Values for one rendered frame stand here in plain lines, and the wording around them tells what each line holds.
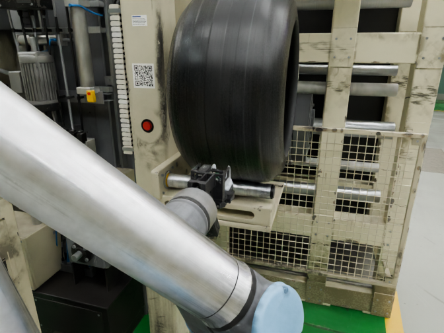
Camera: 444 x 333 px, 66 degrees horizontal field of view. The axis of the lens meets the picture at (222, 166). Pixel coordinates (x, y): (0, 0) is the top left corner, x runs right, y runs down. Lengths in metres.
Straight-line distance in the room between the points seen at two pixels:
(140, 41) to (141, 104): 0.19
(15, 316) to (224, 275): 0.24
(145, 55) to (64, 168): 0.82
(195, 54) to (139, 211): 0.57
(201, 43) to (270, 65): 0.17
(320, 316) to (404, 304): 0.48
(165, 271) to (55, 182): 0.14
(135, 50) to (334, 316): 1.57
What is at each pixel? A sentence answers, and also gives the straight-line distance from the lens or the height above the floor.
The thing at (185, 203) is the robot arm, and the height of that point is 1.06.
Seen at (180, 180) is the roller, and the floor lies 0.91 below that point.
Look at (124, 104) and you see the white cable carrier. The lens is 1.19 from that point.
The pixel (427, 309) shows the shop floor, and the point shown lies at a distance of 2.22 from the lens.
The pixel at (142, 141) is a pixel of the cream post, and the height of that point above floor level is 1.00.
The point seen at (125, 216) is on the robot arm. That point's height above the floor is 1.15.
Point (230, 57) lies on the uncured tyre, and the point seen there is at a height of 1.28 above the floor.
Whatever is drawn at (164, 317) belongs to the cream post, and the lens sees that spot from 1.53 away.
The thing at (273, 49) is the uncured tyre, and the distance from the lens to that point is 0.84.
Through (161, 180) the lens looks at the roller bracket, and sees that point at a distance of 1.08.
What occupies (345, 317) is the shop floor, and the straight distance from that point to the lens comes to 2.00.
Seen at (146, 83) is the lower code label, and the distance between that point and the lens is 1.13.
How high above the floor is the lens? 1.31
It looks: 20 degrees down
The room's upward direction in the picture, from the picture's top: straight up
